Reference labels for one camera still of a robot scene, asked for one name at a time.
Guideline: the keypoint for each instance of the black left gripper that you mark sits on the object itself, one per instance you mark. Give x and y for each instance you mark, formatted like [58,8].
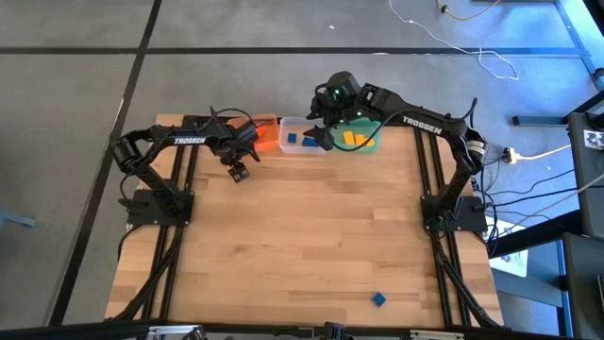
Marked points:
[236,144]

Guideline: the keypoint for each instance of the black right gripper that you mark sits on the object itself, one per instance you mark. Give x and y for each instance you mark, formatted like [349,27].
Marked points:
[332,111]

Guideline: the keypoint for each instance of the yellow toy block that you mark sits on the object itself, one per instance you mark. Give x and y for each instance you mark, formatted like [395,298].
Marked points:
[348,137]
[360,140]
[370,141]

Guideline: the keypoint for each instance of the small blue square block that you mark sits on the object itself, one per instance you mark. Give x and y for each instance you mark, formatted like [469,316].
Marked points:
[379,299]
[292,138]

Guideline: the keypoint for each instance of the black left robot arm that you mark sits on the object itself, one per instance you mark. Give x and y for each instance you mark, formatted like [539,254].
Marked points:
[189,140]

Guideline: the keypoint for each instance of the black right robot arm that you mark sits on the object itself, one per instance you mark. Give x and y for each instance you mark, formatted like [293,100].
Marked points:
[424,126]

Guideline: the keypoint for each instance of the clear plastic bin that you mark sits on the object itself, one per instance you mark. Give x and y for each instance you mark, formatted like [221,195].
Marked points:
[292,150]

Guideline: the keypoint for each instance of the orange plastic bin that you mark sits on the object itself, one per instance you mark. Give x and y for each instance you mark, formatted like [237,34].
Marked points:
[269,141]

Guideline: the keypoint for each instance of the green plastic bin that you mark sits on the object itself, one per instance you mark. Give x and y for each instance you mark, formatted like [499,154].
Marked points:
[373,147]

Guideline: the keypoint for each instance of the white power strip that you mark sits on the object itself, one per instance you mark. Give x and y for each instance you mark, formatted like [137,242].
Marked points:
[509,153]

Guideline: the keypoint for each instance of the black floor bar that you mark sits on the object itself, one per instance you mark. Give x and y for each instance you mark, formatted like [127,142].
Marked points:
[538,121]

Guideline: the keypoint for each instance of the white paper sheet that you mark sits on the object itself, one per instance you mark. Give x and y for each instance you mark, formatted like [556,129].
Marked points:
[512,260]

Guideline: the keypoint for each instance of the grey floor object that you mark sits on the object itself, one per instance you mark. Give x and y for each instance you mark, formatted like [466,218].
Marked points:
[16,219]

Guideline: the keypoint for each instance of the black crossbar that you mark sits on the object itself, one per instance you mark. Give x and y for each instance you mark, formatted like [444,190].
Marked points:
[71,330]

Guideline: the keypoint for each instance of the black diagonal beam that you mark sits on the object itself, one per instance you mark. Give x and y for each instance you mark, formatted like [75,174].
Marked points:
[533,233]

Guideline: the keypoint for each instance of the black side table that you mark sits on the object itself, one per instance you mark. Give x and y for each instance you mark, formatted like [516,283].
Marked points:
[587,189]

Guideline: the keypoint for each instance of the black and white marker tag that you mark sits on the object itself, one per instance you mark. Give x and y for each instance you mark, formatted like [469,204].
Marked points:
[593,138]

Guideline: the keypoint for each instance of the dark grey cabinet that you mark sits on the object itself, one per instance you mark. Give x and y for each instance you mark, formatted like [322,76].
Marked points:
[585,283]

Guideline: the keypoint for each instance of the silver aluminium bracket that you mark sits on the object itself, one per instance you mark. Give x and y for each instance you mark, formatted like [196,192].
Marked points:
[436,335]
[170,329]

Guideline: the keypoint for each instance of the grey metal frame leg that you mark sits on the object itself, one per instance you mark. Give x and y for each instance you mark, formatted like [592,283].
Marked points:
[578,42]

